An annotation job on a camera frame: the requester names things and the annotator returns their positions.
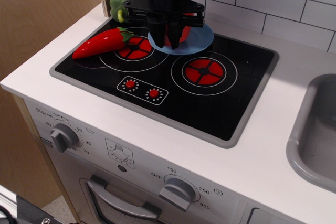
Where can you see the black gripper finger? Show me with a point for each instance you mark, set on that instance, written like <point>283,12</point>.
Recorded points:
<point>174,33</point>
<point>157,31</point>

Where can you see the grey temperature knob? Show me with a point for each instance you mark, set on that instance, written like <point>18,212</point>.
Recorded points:
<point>178,193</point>

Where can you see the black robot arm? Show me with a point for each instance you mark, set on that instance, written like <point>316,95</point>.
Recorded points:
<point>166,16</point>

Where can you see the red plastic cup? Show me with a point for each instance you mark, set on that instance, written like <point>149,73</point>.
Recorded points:
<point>185,34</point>

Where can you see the blue plastic plate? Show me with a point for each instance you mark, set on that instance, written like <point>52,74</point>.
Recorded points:
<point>197,40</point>

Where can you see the black equipment with cable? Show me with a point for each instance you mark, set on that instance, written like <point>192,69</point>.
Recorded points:
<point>21,211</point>

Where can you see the grey timer knob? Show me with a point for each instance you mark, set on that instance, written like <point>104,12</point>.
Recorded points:
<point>63,137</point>

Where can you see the red toy chili pepper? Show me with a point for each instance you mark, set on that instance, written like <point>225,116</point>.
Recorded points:
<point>107,41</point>

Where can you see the red left stove button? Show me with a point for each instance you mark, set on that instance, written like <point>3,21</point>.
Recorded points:
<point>130,84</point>

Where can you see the red right stove button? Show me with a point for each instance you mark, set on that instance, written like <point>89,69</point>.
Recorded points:
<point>153,94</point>

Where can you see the black toy stove top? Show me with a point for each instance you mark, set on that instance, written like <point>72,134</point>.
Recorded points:
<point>209,95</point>

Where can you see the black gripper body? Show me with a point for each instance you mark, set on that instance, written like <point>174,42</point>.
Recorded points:
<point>186,12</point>

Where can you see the grey toy sink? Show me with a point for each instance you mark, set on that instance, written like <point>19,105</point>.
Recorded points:
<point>310,149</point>

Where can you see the red stove button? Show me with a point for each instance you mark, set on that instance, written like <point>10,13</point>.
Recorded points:
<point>130,84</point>
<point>153,94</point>

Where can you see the green toy bell pepper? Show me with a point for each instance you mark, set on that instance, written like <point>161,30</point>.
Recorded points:
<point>118,11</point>

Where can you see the grey oven door handle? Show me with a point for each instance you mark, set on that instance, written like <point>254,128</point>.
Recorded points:
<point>146,212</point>

